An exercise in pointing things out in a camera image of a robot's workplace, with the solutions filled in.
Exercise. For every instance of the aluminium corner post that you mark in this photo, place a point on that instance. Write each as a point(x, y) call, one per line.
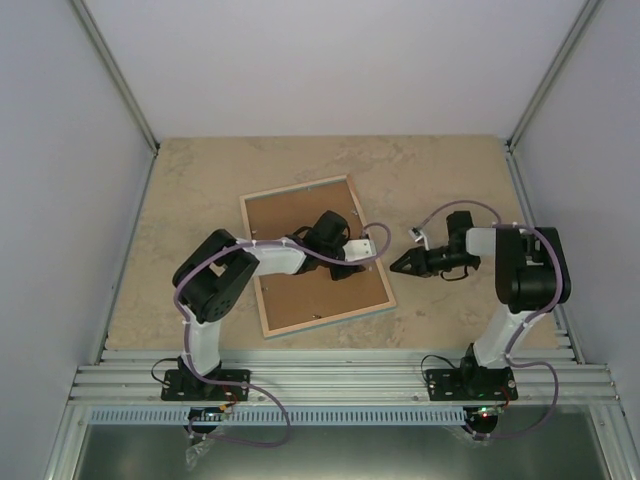
point(98, 42)
point(586, 15)

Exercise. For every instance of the controller board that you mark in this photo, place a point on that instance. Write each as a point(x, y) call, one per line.
point(485, 412)
point(213, 414)

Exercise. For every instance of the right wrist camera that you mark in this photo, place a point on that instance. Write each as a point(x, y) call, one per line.
point(420, 237)

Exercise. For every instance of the brown frame backing board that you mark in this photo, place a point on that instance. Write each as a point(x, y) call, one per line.
point(290, 300)

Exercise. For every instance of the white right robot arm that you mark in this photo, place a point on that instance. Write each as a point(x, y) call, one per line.
point(530, 278)

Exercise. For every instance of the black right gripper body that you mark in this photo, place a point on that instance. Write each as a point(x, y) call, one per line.
point(450, 261)

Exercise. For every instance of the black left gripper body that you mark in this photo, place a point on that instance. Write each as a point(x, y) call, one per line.
point(338, 274)

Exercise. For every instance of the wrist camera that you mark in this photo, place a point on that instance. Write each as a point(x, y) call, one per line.
point(420, 237)
point(359, 249)

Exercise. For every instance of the aluminium corner post left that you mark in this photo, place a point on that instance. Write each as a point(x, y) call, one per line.
point(98, 42)

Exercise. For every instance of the blue wooden picture frame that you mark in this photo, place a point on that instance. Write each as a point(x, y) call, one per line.
point(380, 305)

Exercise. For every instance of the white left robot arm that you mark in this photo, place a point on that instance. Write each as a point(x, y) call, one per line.
point(209, 283)

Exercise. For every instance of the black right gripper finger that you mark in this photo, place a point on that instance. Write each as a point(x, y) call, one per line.
point(414, 270)
point(413, 256)

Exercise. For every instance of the aluminium corner post right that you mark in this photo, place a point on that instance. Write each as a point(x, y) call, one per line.
point(586, 15)

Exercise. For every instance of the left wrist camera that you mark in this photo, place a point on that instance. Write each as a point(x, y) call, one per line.
point(359, 249)

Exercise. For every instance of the slotted grey cable duct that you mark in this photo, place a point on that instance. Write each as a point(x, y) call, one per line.
point(295, 416)

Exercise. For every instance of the aluminium rail platform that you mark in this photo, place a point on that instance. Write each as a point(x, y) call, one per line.
point(341, 377)

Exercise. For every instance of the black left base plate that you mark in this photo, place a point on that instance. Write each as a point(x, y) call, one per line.
point(180, 384)

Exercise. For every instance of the right controller board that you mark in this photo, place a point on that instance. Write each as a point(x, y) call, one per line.
point(485, 412)

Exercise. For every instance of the left controller board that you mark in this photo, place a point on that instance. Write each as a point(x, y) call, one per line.
point(213, 414)

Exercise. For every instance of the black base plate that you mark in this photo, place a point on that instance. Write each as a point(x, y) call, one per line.
point(180, 384)
point(468, 381)

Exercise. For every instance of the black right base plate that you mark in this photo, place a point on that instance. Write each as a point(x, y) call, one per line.
point(468, 381)

